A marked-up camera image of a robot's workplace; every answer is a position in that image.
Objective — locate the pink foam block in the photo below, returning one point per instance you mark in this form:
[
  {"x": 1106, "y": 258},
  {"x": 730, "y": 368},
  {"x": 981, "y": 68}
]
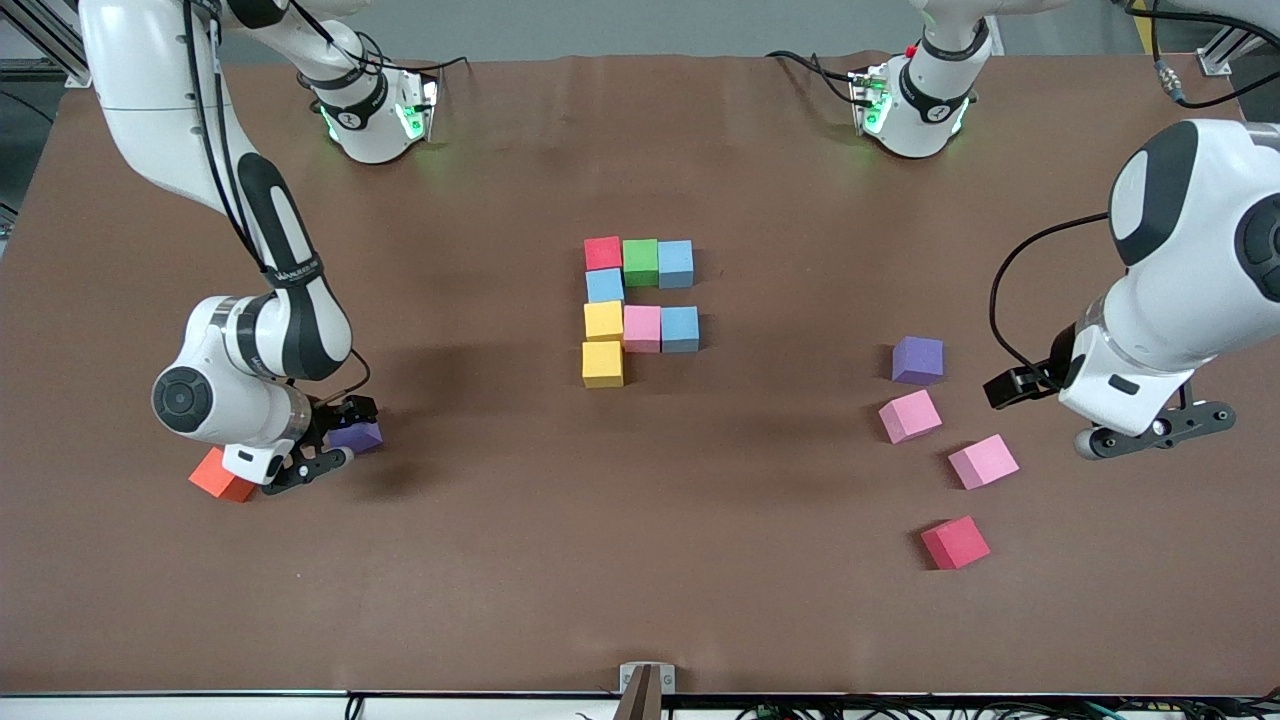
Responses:
[
  {"x": 910, "y": 415},
  {"x": 983, "y": 461},
  {"x": 642, "y": 329}
]

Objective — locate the aluminium frame post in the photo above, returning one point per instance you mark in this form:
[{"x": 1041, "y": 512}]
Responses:
[
  {"x": 45, "y": 40},
  {"x": 1220, "y": 50}
]

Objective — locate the purple foam block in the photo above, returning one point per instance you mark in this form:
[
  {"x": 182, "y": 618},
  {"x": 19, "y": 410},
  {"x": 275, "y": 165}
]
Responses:
[
  {"x": 918, "y": 360},
  {"x": 358, "y": 438}
]

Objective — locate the green foam block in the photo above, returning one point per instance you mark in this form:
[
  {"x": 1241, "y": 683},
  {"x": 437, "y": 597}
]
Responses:
[{"x": 641, "y": 263}]

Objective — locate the brown table mat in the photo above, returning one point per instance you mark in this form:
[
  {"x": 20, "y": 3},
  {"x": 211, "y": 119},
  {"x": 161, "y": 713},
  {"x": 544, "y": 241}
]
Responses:
[{"x": 640, "y": 600}]

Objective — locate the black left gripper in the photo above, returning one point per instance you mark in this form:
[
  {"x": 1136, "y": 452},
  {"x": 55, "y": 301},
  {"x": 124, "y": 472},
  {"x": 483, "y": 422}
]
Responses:
[{"x": 1052, "y": 374}]

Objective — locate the light blue foam block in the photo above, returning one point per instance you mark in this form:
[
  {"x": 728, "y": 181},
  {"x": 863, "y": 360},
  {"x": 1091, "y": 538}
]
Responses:
[
  {"x": 677, "y": 265},
  {"x": 606, "y": 286},
  {"x": 680, "y": 330}
]

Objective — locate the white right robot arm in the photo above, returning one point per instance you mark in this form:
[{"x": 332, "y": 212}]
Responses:
[{"x": 150, "y": 90}]

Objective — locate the yellow foam block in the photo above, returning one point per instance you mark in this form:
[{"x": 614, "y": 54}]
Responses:
[
  {"x": 602, "y": 364},
  {"x": 604, "y": 321}
]

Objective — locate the red foam block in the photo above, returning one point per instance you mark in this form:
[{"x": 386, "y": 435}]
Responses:
[
  {"x": 603, "y": 253},
  {"x": 955, "y": 542}
]

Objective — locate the orange foam block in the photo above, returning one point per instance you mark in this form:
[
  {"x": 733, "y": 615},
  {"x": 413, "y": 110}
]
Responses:
[{"x": 215, "y": 480}]

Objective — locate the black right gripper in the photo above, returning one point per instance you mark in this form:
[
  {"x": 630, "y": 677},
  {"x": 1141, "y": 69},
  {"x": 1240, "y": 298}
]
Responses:
[{"x": 334, "y": 415}]

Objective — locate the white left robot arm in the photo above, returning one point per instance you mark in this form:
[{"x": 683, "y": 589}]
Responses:
[{"x": 1190, "y": 290}]

